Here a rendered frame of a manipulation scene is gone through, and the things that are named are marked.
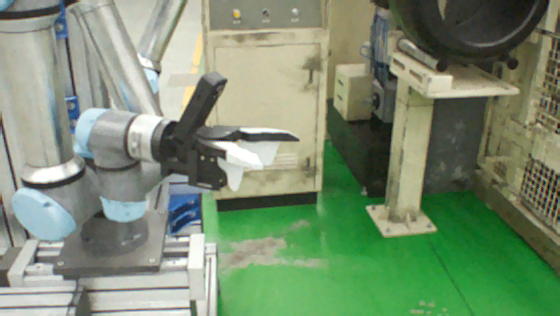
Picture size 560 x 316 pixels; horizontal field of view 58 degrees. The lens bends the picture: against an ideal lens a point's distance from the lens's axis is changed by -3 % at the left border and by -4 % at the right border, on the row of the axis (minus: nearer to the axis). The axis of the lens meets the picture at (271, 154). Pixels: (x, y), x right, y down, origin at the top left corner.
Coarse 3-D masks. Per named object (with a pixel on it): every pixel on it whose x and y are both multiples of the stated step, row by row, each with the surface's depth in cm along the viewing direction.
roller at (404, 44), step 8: (400, 40) 205; (408, 40) 201; (400, 48) 205; (408, 48) 197; (416, 48) 191; (416, 56) 190; (424, 56) 184; (432, 56) 180; (432, 64) 178; (440, 64) 175; (440, 72) 176
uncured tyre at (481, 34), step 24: (408, 0) 168; (432, 0) 164; (504, 0) 195; (528, 0) 185; (408, 24) 176; (432, 24) 168; (480, 24) 199; (504, 24) 193; (528, 24) 173; (432, 48) 176; (456, 48) 173; (480, 48) 174; (504, 48) 176
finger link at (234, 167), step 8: (216, 144) 72; (224, 144) 72; (232, 144) 72; (232, 152) 69; (240, 152) 69; (248, 152) 69; (224, 160) 72; (232, 160) 69; (240, 160) 68; (248, 160) 68; (256, 160) 68; (224, 168) 73; (232, 168) 71; (240, 168) 69; (256, 168) 68; (264, 168) 68; (232, 176) 71; (240, 176) 70; (232, 184) 71
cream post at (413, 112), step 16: (400, 80) 226; (400, 96) 227; (416, 96) 220; (400, 112) 228; (416, 112) 223; (400, 128) 230; (416, 128) 226; (400, 144) 231; (416, 144) 230; (400, 160) 233; (416, 160) 233; (400, 176) 236; (416, 176) 237; (400, 192) 239; (416, 192) 241; (400, 208) 243; (416, 208) 245
